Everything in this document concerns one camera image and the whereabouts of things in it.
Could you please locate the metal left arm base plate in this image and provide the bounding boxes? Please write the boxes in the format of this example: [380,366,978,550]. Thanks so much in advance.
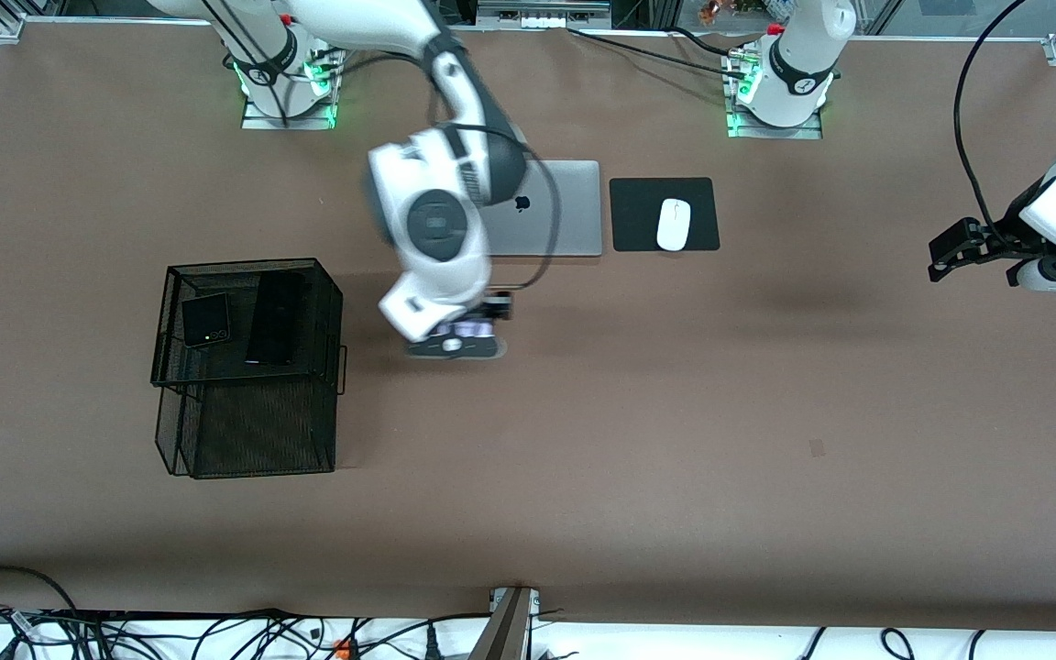
[722,50,824,140]

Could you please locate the white computer mouse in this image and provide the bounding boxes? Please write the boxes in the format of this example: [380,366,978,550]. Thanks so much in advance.
[656,198,692,252]

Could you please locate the grey metal camera stand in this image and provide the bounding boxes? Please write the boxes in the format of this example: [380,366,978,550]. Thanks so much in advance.
[468,587,543,660]

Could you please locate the silver closed laptop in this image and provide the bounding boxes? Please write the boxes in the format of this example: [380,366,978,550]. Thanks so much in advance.
[480,160,603,258]

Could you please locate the black wire mesh organizer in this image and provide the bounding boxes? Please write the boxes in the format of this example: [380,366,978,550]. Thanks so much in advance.
[150,258,348,480]

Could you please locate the long black table cable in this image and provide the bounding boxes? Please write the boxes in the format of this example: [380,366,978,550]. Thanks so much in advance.
[567,27,749,80]

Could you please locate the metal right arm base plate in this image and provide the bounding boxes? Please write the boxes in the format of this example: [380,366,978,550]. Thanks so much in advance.
[241,41,346,131]

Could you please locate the black mouse pad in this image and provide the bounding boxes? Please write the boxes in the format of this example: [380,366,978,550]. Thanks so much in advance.
[609,177,721,253]

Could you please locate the long black smartphone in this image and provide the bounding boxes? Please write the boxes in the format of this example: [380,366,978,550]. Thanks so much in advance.
[245,271,305,367]

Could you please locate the short black table cable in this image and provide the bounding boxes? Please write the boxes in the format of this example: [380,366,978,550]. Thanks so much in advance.
[670,27,732,56]

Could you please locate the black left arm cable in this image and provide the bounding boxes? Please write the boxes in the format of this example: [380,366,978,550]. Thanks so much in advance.
[953,0,1029,248]

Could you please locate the small black flip phone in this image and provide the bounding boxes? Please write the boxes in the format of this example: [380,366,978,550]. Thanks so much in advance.
[181,292,234,348]

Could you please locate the black flat bar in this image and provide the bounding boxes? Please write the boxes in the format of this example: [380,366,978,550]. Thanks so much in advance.
[51,608,277,622]

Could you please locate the thick black floor cable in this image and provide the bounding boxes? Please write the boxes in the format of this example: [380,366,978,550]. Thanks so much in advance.
[0,565,80,613]

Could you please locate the white power strip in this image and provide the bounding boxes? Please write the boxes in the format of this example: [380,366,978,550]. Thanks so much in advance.
[478,0,611,28]

